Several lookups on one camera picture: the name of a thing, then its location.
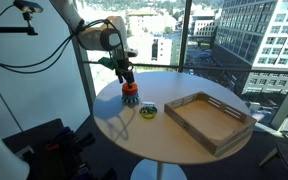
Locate white table pedestal base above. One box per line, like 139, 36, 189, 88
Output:
130, 159, 187, 180

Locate orange ring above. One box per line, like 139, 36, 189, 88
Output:
122, 82, 139, 93

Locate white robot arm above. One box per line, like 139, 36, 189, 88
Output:
49, 0, 138, 87

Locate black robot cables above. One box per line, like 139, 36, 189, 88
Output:
0, 18, 125, 75

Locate ring stacking stand with rings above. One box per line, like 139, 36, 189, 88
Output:
122, 82, 139, 104

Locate green wrist camera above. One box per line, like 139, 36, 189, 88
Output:
98, 57, 115, 70

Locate wooden tray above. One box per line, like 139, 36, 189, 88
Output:
164, 92, 256, 157

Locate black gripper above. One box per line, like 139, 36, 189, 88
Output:
113, 54, 134, 84

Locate black perforated board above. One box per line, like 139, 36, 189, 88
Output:
2, 118, 118, 180

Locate left blue orange clamp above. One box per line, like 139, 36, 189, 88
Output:
46, 126, 95, 166

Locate white ring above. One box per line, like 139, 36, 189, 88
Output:
140, 101, 156, 109

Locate blue camera on mount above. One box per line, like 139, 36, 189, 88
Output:
0, 0, 43, 36

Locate yellow green ring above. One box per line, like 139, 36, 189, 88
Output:
139, 105, 158, 120

